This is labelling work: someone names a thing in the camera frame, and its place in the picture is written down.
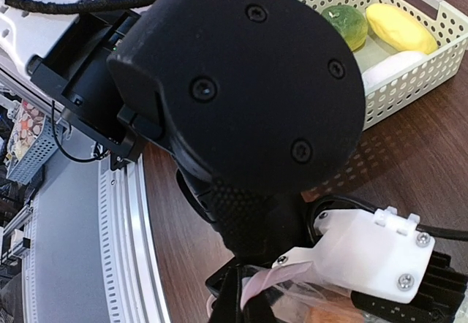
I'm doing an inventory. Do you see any yellow fake banana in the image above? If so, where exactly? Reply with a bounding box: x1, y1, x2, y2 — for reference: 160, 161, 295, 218
366, 4, 439, 55

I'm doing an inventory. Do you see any grey perforated metal box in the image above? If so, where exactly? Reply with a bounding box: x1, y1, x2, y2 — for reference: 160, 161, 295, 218
7, 117, 67, 185

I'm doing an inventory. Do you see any green plastic basket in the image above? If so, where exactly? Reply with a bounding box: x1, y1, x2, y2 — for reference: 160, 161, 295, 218
299, 0, 467, 129

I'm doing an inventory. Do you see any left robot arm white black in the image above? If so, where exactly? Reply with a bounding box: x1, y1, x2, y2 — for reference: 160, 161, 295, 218
1, 0, 366, 322

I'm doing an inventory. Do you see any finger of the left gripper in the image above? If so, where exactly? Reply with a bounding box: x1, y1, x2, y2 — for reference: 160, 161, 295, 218
205, 260, 278, 323

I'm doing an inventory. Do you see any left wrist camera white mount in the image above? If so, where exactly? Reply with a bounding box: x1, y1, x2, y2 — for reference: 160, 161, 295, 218
271, 206, 468, 323

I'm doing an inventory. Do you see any aluminium front rail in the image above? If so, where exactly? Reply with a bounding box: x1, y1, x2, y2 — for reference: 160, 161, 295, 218
22, 155, 170, 322

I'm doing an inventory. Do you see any clear zip top bag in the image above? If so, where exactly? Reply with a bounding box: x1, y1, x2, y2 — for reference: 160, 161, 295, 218
206, 265, 383, 322

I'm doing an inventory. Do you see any white fake potato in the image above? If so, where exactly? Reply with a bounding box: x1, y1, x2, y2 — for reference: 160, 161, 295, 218
362, 51, 427, 91

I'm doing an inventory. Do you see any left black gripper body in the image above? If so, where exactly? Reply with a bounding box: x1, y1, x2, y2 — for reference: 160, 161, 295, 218
107, 0, 366, 265

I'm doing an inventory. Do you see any green yellow fake mango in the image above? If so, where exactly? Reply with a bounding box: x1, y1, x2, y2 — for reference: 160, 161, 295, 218
321, 4, 369, 51

